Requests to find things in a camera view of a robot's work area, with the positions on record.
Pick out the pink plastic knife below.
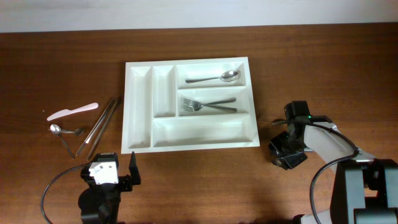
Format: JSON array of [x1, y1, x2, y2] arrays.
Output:
[[47, 103, 99, 121]]

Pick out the long steel tongs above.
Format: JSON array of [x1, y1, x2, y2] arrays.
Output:
[[75, 98, 117, 156]]

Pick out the steel spoon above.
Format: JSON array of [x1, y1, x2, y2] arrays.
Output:
[[271, 119, 287, 125], [185, 70, 240, 83]]

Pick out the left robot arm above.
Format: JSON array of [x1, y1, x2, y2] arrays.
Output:
[[78, 152, 141, 224]]

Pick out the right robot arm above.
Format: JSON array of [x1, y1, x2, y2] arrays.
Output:
[[268, 101, 397, 224]]

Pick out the small dark steel fork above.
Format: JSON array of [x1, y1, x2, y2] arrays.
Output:
[[62, 128, 84, 136]]

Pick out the small steel teaspoon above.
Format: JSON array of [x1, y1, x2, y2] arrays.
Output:
[[50, 124, 75, 159]]

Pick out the steel fork in tray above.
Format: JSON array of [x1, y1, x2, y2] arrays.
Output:
[[182, 104, 238, 113]]

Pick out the white plastic cutlery tray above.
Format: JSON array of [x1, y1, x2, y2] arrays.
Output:
[[121, 57, 260, 154]]

